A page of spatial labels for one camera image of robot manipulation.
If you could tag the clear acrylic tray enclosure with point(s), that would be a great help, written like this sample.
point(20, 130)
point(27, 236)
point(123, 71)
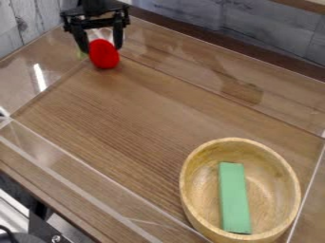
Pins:
point(94, 139)

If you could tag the black metal mount bracket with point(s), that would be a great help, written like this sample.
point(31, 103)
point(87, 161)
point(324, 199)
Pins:
point(40, 229)

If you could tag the green rectangular block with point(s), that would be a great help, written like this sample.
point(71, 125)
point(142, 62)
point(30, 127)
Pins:
point(233, 199)

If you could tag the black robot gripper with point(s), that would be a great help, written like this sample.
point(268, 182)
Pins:
point(95, 8)

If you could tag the round wooden bowl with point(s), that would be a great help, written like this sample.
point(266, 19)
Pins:
point(272, 186)

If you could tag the red plush fruit green leaf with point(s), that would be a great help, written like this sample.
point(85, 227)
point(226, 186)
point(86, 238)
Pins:
point(102, 53)

